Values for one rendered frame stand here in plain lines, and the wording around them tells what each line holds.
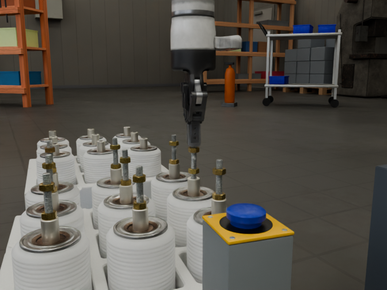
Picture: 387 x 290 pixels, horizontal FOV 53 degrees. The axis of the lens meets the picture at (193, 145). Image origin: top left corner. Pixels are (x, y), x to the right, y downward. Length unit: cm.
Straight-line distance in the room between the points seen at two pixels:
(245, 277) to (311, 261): 67
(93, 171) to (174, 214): 42
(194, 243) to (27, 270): 22
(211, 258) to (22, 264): 23
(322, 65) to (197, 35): 761
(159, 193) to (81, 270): 29
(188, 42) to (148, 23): 1132
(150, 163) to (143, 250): 57
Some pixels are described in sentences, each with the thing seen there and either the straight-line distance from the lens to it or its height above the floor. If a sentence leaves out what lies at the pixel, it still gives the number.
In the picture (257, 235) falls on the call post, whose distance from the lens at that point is 38.
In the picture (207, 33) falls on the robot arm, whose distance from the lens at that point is 64.
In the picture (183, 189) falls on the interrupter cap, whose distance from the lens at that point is 71.
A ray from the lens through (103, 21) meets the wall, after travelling 1155.
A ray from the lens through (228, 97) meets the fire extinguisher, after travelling 520.
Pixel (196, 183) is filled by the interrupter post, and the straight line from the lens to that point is 68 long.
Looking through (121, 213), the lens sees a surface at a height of 25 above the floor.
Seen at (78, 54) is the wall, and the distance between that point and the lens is 1132.
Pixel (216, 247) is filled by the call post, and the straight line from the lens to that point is 39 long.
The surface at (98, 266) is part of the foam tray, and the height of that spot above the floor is 18.
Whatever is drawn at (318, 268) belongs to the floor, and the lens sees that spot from 102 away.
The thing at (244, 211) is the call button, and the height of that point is 33.
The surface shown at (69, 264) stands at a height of 23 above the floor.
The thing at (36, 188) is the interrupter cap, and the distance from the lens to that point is 78.
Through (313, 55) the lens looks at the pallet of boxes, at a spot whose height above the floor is 77.
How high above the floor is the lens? 47
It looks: 11 degrees down
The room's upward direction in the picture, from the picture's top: straight up
